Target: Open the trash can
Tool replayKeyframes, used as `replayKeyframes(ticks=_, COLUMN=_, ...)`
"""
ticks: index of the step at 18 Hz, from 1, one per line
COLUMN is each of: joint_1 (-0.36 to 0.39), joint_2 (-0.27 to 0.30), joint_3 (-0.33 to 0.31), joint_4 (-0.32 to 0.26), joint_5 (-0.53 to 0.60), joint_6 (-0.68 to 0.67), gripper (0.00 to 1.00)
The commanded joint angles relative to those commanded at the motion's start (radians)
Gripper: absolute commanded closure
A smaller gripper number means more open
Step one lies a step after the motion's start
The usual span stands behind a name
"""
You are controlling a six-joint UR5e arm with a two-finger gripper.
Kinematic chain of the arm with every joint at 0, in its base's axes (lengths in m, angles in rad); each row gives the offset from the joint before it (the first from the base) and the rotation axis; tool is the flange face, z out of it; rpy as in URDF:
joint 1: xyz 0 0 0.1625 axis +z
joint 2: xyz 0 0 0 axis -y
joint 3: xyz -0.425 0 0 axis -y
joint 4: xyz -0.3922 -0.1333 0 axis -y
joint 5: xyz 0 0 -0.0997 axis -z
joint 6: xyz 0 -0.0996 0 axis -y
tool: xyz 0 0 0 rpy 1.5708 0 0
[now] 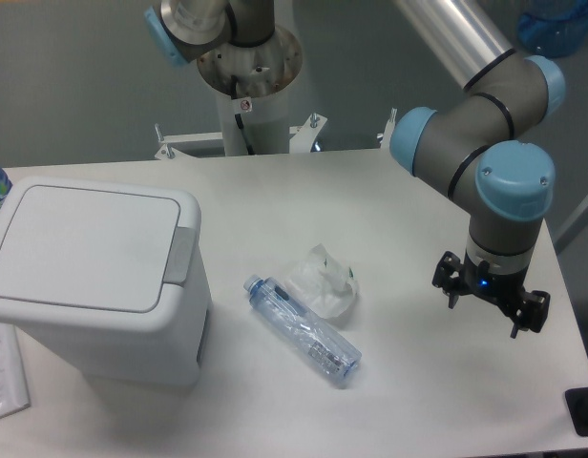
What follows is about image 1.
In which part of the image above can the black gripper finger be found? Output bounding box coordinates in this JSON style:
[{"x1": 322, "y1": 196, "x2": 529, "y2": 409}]
[
  {"x1": 431, "y1": 251, "x2": 465, "y2": 309},
  {"x1": 510, "y1": 289, "x2": 550, "y2": 339}
]

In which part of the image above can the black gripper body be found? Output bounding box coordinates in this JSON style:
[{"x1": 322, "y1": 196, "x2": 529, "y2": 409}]
[{"x1": 458, "y1": 253, "x2": 528, "y2": 315}]

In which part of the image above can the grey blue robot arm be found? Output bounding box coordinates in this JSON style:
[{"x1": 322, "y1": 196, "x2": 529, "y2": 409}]
[{"x1": 144, "y1": 1, "x2": 565, "y2": 332}]

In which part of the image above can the white trash can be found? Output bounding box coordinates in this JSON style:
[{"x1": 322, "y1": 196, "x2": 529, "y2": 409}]
[{"x1": 0, "y1": 177, "x2": 211, "y2": 386}]

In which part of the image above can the white trash can lid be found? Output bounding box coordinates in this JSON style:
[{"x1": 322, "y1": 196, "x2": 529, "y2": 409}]
[{"x1": 0, "y1": 184, "x2": 200, "y2": 313}]

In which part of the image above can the black device at right edge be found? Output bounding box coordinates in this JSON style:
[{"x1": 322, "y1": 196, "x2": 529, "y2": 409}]
[{"x1": 564, "y1": 387, "x2": 588, "y2": 437}]

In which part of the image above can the crumpled white plastic bag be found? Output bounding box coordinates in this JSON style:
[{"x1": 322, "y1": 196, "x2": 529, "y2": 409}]
[{"x1": 284, "y1": 243, "x2": 359, "y2": 320}]

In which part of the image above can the clear plastic water bottle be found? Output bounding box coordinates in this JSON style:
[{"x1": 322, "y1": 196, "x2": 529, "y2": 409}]
[{"x1": 243, "y1": 275, "x2": 362, "y2": 387}]

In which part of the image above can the blue water jug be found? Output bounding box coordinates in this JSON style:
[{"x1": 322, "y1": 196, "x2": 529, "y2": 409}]
[{"x1": 515, "y1": 1, "x2": 588, "y2": 58}]

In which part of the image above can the white paper sheet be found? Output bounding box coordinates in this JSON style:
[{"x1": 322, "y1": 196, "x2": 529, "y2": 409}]
[{"x1": 0, "y1": 323, "x2": 32, "y2": 419}]

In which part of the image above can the white frame at right edge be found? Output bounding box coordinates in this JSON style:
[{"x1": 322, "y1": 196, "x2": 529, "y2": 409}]
[{"x1": 553, "y1": 194, "x2": 588, "y2": 255}]

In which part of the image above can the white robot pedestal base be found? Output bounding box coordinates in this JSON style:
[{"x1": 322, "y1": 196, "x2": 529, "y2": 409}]
[{"x1": 153, "y1": 26, "x2": 400, "y2": 161}]

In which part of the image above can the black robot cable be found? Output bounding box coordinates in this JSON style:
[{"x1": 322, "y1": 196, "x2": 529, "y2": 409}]
[{"x1": 228, "y1": 73, "x2": 257, "y2": 156}]

